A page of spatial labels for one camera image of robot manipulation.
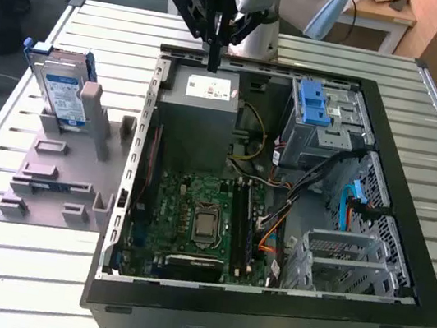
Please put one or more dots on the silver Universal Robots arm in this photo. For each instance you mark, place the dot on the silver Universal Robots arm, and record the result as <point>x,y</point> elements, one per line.
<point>263,38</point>

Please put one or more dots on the RAM stick with blue label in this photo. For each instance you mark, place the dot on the RAM stick with blue label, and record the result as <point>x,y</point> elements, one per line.
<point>50,187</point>

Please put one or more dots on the blue plastic drive latch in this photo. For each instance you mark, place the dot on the blue plastic drive latch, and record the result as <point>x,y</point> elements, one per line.
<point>313,104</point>

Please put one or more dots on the metal disk bay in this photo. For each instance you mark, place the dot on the metal disk bay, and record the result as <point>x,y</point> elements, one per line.
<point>348,263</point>

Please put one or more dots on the black graphics card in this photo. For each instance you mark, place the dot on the black graphics card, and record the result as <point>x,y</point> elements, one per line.
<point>191,268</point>

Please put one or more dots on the metal optical drive cage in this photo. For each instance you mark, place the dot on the metal optical drive cage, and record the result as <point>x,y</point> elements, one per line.
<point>304,144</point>

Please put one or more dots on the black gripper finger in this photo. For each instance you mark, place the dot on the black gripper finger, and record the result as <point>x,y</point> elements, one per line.
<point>189,9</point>
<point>246,25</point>

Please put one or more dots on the hard disk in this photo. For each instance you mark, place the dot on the hard disk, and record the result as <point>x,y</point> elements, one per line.
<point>63,93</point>

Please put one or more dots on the green motherboard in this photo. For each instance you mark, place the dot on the green motherboard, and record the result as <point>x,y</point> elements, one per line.
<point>178,207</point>

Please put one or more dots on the black RAM stick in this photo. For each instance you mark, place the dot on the black RAM stick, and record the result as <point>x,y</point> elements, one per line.
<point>237,225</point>

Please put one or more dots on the grey parts rack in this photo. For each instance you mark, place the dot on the grey parts rack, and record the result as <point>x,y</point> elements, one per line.
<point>71,174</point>

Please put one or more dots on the silver CPU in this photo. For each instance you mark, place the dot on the silver CPU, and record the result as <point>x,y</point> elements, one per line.
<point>206,225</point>

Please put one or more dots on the grey power supply unit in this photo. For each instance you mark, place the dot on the grey power supply unit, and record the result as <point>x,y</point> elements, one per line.
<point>194,135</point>

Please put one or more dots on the black open PC case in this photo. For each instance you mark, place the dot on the black open PC case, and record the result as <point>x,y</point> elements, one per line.
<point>218,322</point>

